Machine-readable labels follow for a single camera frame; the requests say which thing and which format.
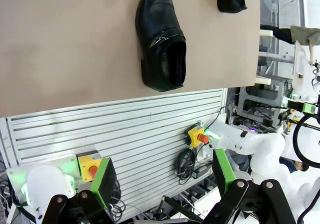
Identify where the grey metal equipment frame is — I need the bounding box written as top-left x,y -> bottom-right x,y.
236,76 -> 289,125

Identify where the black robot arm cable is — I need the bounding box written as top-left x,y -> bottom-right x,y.
291,113 -> 320,165

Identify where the slotted aluminium base plate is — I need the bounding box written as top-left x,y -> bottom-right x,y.
0,88 -> 229,221

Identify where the black power adapter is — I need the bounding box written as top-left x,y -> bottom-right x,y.
192,164 -> 214,179

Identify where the seated person in blue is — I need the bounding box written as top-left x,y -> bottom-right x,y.
279,157 -> 311,175

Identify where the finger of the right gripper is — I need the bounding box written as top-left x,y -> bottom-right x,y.
287,99 -> 317,115

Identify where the yellow emergency stop button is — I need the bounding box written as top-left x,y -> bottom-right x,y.
184,125 -> 211,149
75,150 -> 104,183

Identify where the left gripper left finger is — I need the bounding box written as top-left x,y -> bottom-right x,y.
42,157 -> 118,224

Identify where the person in olive jacket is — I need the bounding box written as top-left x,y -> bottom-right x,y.
259,24 -> 320,65

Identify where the black cable bundle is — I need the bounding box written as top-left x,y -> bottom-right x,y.
175,147 -> 199,186

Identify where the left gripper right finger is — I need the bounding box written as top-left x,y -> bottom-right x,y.
202,148 -> 297,224

